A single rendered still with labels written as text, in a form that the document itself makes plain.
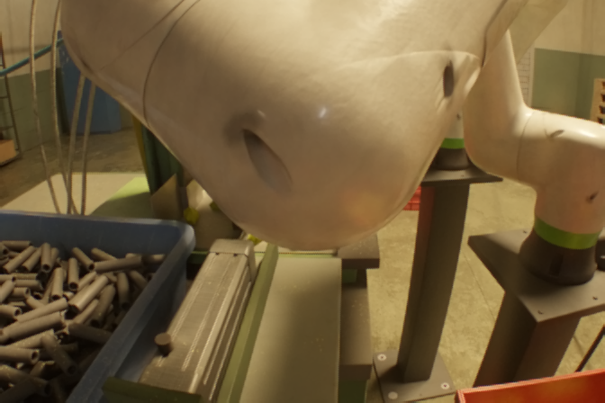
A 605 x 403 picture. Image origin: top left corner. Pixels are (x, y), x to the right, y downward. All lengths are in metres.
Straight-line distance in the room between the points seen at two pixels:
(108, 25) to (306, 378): 0.30
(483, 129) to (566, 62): 6.59
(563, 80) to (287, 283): 6.91
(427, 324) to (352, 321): 0.93
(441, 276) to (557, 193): 0.73
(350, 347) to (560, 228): 0.37
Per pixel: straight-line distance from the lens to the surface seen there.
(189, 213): 0.61
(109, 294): 0.47
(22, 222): 0.71
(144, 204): 0.74
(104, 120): 6.83
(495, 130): 0.64
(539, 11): 1.12
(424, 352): 1.50
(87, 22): 0.20
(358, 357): 0.43
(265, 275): 0.43
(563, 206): 0.62
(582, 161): 0.60
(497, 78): 0.60
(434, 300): 1.32
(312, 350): 0.37
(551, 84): 7.06
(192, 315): 0.32
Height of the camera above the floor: 1.27
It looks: 20 degrees down
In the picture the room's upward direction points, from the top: 2 degrees counter-clockwise
